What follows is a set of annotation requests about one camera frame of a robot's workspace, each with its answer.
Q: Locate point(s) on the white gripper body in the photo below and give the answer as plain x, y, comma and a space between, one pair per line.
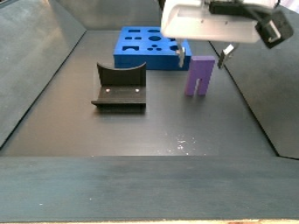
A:
187, 20

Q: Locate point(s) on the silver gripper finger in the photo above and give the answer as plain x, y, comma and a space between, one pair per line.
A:
225, 54
180, 51

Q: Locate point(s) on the purple double-square block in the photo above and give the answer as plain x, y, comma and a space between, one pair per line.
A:
199, 75

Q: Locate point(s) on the black curved holder stand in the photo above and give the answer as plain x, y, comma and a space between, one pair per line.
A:
121, 86

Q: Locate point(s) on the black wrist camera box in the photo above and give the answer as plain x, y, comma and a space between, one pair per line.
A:
272, 25

